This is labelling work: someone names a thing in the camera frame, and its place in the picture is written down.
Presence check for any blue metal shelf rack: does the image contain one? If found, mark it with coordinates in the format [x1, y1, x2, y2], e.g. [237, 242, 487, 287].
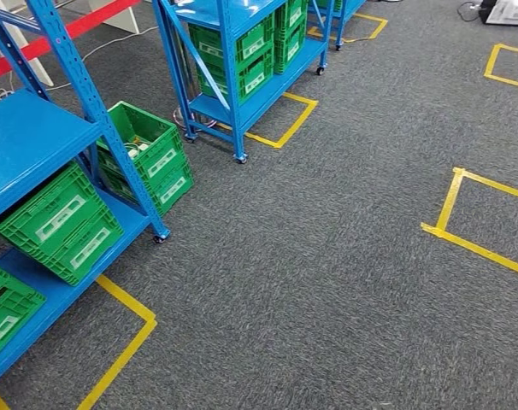
[152, 0, 342, 165]
[0, 0, 170, 391]
[305, 0, 367, 53]

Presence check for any chrome barrier stanchion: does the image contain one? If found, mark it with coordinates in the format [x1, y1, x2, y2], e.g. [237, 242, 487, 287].
[173, 104, 220, 133]

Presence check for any yellow floor tape outline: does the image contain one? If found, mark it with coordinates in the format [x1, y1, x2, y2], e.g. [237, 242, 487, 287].
[420, 167, 518, 280]
[307, 12, 388, 45]
[483, 43, 518, 91]

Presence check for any white desk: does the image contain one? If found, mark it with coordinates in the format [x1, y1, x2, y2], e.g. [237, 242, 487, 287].
[87, 0, 141, 35]

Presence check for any red barrier belt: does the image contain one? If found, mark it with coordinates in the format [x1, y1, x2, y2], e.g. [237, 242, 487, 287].
[0, 0, 142, 85]

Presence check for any white floor device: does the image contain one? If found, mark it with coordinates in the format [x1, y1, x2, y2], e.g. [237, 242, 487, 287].
[479, 0, 518, 27]

